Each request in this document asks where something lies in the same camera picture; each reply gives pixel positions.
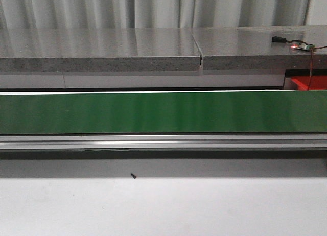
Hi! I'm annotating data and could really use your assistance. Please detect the grey granite counter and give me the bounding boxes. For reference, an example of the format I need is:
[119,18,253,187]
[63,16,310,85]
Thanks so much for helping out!
[1,26,326,72]

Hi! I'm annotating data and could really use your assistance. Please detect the green conveyor belt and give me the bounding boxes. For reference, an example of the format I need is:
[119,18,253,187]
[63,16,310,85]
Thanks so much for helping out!
[1,90,326,135]

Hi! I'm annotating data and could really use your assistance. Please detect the black plug connector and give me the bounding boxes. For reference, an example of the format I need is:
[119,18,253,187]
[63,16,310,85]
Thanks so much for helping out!
[272,36,287,43]

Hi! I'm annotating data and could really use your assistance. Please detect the red plastic tray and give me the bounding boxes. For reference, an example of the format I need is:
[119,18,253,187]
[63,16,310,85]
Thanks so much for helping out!
[291,76,327,91]

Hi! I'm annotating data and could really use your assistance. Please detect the small green circuit board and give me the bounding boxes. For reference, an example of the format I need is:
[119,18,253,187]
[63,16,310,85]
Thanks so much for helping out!
[291,42,315,51]

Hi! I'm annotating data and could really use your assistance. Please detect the grey curtain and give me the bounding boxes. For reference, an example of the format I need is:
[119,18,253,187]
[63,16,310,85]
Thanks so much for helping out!
[1,0,326,29]

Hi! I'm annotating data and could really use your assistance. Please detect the aluminium conveyor frame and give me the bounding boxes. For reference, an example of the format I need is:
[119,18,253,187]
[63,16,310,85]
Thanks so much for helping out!
[1,90,326,150]

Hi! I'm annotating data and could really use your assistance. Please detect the red black power cable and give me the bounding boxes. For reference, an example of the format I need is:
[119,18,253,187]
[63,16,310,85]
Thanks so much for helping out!
[285,38,327,91]

